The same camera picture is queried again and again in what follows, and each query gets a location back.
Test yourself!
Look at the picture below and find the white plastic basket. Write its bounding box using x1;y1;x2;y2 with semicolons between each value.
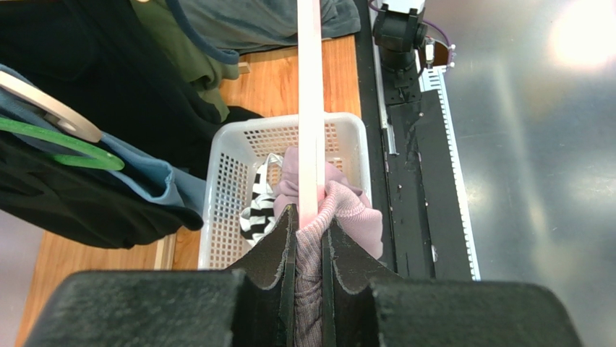
197;112;372;270

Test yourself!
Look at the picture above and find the black white striped tank top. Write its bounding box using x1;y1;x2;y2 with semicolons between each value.
239;153;283;247

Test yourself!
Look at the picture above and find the black garment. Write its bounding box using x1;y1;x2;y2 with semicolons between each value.
0;0;263;180

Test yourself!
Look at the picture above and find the olive green tank top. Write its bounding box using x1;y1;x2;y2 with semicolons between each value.
131;1;240;121

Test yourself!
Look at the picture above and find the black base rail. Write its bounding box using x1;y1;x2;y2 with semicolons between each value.
355;1;481;280

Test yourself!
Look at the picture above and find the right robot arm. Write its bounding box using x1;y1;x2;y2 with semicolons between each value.
372;0;427;87

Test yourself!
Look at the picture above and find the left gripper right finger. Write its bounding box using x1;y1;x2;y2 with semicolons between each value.
322;222;582;346

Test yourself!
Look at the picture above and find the blue tank top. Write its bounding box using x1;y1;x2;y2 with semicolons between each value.
1;66;206;213

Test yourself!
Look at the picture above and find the beige wooden hanger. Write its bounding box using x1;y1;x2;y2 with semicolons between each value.
1;72;103;143

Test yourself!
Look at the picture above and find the wooden clothes rack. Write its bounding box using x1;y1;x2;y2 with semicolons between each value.
153;234;176;270

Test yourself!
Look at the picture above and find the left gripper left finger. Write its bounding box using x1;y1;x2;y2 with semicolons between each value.
25;205;298;346

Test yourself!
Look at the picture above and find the pink plastic hanger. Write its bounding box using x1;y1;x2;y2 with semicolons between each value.
296;1;325;228

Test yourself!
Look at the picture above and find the green plastic hanger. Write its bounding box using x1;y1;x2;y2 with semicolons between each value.
1;118;125;171

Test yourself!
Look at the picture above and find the mauve tank top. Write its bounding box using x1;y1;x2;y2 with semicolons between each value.
294;162;383;346

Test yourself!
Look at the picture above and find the grey fleece blanket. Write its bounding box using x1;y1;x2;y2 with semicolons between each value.
178;0;362;55

